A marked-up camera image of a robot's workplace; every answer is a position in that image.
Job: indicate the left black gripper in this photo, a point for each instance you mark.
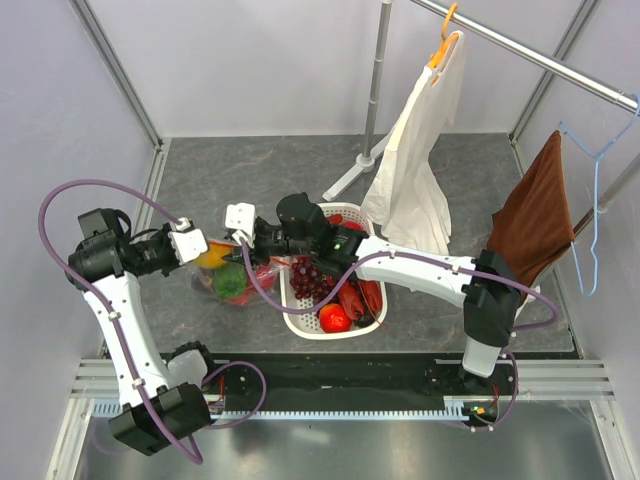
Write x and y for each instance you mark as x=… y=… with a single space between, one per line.
x=163 y=234

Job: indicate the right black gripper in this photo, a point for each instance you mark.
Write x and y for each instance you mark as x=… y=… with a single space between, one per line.
x=257 y=257

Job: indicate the clear zip top bag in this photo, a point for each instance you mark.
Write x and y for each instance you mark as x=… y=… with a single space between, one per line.
x=207 y=273

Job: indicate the green bell pepper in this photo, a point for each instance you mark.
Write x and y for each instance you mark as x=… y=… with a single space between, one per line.
x=229 y=280

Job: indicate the yellow green mango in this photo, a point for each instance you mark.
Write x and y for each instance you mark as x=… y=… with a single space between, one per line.
x=214 y=258

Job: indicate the red apple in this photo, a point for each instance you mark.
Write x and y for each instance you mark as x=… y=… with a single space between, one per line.
x=266 y=277

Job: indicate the dark red onion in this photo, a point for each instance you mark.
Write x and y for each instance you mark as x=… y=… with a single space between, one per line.
x=203 y=286

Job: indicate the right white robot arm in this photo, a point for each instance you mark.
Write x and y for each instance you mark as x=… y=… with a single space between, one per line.
x=484 y=288

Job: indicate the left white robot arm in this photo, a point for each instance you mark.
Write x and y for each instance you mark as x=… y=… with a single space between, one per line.
x=161 y=400

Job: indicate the dark grape bunch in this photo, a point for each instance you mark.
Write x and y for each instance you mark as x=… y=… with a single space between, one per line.
x=308 y=282

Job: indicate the white plastic basket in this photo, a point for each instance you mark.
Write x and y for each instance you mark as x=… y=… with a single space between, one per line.
x=305 y=323

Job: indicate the red tomato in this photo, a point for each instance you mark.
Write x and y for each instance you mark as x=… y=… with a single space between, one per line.
x=333 y=319

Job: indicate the red crayfish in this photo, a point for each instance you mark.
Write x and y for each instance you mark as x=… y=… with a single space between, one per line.
x=362 y=302

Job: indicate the metal clothes rack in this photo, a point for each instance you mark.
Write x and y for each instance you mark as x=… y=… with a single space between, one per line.
x=553 y=66

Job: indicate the white hanging shirt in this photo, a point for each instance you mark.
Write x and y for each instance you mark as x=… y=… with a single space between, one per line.
x=405 y=199

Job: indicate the brown hanging towel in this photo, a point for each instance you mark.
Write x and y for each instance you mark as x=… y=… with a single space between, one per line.
x=533 y=229

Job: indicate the orange clothes hanger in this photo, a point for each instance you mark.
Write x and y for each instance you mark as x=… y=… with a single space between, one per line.
x=437 y=58

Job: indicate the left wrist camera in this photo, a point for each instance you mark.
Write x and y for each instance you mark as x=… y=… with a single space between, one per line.
x=188 y=241

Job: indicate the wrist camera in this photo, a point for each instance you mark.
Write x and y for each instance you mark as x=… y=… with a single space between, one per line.
x=188 y=241
x=239 y=221

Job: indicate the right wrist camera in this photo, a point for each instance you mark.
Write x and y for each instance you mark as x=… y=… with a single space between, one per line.
x=239 y=221

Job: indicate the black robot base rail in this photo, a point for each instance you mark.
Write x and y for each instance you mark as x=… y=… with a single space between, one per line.
x=352 y=382

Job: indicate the white slotted cable duct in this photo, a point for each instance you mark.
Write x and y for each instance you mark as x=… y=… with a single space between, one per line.
x=452 y=411

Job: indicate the blue wire hanger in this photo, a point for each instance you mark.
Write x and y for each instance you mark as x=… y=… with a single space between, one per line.
x=597 y=157

